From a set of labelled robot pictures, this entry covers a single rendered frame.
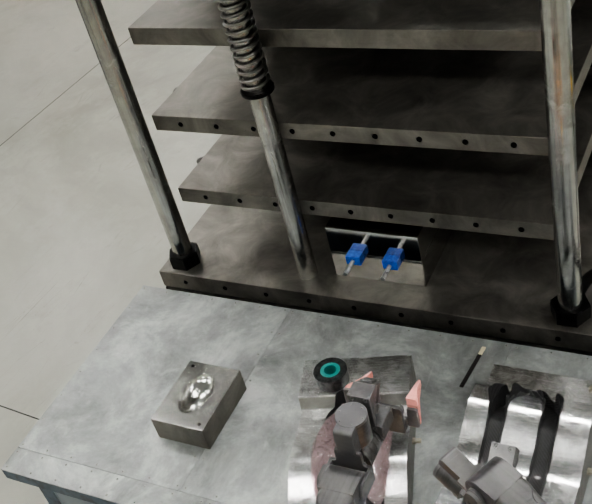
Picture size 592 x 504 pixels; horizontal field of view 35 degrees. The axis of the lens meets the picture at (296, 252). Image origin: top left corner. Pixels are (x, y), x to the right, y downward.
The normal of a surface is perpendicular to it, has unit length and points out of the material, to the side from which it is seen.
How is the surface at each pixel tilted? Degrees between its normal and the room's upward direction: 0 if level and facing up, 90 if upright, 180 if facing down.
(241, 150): 0
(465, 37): 90
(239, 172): 0
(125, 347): 0
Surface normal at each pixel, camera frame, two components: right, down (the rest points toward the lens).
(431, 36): -0.41, 0.64
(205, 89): -0.22, -0.76
